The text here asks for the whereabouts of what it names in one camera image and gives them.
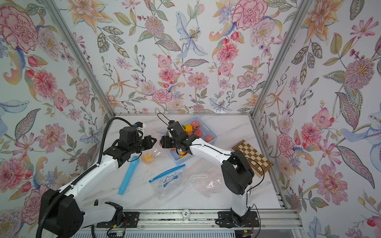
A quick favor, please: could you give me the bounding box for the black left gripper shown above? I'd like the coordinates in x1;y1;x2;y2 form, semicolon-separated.
128;135;158;155

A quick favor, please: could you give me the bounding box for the clear pink-zipper zip bag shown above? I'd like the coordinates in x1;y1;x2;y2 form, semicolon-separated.
140;132;171;166

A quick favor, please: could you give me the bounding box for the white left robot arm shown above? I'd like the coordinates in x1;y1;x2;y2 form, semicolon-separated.
36;127;157;238

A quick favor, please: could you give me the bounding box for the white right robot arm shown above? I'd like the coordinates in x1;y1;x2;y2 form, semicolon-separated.
160;120;255;222

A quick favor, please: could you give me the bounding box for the yellow peach in basket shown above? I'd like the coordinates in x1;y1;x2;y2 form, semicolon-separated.
185;125;193;133

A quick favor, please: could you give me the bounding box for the yellow red peach front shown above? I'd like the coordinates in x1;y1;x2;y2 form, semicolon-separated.
179;151;188;158

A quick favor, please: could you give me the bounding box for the red peach with green stem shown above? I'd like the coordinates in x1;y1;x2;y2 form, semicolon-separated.
193;129;203;138

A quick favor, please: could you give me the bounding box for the pink peach in basket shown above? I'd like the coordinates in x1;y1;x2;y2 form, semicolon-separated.
191;121;200;130

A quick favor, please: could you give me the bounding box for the clear blue-zipper zip bag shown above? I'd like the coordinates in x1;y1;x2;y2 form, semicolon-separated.
149;164;186;199

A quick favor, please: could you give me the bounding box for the crumpled clear pink bag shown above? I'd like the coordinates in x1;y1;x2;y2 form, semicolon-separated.
186;158;230;198

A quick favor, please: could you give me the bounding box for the blue toy microphone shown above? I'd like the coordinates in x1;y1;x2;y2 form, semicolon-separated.
118;156;140;195

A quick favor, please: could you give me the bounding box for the light blue perforated basket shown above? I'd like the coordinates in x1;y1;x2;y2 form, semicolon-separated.
161;116;217;165

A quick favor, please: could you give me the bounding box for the wooden chessboard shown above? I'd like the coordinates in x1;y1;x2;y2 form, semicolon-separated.
232;140;273;177

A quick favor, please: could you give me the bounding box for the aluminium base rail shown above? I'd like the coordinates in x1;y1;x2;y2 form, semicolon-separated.
75;209;306;238

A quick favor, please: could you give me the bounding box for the aluminium left corner post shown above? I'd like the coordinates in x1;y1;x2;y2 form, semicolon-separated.
42;0;116;117

